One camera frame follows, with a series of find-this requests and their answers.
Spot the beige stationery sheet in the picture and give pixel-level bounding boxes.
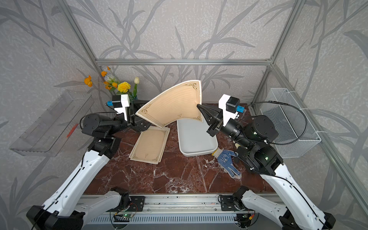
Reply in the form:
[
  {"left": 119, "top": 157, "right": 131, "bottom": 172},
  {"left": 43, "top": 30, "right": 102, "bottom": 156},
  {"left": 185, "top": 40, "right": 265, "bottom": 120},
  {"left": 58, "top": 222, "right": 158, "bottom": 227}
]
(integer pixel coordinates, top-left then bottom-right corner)
[
  {"left": 129, "top": 126, "right": 170, "bottom": 164},
  {"left": 135, "top": 80, "right": 203, "bottom": 128}
]

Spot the white plastic storage box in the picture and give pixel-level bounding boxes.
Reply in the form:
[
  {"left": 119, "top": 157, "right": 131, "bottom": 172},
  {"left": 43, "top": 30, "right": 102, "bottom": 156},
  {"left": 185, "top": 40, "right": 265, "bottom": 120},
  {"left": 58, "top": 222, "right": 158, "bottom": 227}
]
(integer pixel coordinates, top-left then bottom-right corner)
[{"left": 177, "top": 119, "right": 218, "bottom": 157}]

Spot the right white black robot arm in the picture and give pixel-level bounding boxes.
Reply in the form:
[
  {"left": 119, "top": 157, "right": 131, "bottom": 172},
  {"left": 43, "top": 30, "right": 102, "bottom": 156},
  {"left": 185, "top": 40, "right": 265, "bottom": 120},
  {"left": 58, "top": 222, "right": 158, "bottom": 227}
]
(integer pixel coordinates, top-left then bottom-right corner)
[{"left": 197, "top": 104, "right": 336, "bottom": 230}]

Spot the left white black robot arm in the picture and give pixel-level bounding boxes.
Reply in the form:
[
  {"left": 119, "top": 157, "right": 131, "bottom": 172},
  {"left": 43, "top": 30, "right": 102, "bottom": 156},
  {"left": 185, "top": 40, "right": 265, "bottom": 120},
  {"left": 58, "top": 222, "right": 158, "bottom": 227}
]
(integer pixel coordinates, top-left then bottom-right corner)
[{"left": 26, "top": 96, "right": 151, "bottom": 230}]

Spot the blue dotted work glove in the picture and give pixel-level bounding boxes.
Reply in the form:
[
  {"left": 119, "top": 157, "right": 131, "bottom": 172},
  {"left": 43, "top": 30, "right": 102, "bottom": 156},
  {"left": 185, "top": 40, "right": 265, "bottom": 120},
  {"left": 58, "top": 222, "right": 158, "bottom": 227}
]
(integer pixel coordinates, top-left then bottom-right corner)
[{"left": 212, "top": 148, "right": 241, "bottom": 179}]

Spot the yellow orange flower bouquet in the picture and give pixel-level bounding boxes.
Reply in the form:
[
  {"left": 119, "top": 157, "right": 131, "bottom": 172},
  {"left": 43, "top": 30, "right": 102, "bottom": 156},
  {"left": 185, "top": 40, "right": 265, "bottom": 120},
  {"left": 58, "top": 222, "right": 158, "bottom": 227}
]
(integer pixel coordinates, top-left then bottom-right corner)
[{"left": 79, "top": 66, "right": 140, "bottom": 101}]

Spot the red pen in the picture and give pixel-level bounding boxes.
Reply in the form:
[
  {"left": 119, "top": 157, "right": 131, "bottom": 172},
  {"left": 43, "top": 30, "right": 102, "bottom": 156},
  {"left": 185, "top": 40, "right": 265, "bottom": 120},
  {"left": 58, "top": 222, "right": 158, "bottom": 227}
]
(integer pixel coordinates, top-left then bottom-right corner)
[{"left": 66, "top": 124, "right": 79, "bottom": 138}]

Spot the right circuit board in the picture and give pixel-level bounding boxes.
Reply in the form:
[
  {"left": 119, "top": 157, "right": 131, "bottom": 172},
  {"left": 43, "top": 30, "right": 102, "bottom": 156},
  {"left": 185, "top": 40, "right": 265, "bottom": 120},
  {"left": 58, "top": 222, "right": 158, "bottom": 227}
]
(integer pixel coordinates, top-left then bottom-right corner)
[{"left": 234, "top": 213, "right": 255, "bottom": 224}]

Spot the circuit board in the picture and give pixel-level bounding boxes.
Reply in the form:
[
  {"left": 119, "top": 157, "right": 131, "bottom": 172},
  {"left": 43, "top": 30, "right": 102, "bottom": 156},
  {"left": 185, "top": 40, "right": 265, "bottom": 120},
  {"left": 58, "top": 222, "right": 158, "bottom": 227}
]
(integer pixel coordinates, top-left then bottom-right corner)
[
  {"left": 234, "top": 213, "right": 255, "bottom": 224},
  {"left": 113, "top": 212, "right": 136, "bottom": 222}
]

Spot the left circuit board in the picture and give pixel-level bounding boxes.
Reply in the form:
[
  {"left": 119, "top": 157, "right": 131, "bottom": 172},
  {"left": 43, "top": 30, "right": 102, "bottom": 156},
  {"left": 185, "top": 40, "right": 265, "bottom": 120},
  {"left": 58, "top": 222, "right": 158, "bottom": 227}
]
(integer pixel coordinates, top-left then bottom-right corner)
[{"left": 113, "top": 212, "right": 136, "bottom": 222}]

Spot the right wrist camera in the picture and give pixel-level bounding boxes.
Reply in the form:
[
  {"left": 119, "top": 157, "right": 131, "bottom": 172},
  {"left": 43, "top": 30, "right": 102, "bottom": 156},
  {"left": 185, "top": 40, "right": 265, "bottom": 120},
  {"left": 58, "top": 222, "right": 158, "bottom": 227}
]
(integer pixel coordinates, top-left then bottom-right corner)
[{"left": 218, "top": 94, "right": 246, "bottom": 127}]

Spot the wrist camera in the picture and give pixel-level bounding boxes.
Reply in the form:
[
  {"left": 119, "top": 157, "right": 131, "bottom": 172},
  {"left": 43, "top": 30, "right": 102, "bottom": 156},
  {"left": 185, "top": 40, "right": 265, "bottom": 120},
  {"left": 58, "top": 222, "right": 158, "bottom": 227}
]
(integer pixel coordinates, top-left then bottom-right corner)
[
  {"left": 105, "top": 94, "right": 130, "bottom": 121},
  {"left": 218, "top": 94, "right": 246, "bottom": 127}
]

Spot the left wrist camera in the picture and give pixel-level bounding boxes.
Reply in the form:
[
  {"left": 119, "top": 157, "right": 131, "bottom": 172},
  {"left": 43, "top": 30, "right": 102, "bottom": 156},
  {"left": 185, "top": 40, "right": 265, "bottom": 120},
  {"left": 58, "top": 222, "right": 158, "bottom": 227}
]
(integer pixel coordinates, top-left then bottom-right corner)
[{"left": 105, "top": 94, "right": 130, "bottom": 121}]

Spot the white wire mesh basket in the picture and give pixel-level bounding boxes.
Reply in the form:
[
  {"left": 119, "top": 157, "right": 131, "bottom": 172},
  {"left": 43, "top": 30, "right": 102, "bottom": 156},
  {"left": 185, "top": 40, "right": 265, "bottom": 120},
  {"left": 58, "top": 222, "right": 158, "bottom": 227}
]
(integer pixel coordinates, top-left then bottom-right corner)
[{"left": 260, "top": 88, "right": 321, "bottom": 159}]

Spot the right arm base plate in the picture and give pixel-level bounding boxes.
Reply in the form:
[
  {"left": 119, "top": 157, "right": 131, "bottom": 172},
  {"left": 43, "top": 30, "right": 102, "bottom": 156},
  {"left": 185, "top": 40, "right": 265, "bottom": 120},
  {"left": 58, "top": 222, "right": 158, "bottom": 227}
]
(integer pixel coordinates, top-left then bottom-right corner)
[{"left": 218, "top": 195, "right": 244, "bottom": 211}]

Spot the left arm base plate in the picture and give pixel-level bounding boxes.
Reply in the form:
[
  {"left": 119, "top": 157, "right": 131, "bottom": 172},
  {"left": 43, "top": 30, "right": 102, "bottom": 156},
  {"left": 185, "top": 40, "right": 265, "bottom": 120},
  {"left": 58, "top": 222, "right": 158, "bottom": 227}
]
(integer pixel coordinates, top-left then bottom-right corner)
[{"left": 123, "top": 195, "right": 146, "bottom": 212}]

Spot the clear plastic wall shelf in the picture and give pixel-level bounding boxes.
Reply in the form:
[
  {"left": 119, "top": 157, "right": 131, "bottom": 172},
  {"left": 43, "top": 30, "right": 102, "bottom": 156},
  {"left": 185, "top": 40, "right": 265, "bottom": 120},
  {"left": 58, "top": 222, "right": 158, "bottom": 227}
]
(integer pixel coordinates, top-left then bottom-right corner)
[{"left": 9, "top": 90, "right": 94, "bottom": 157}]

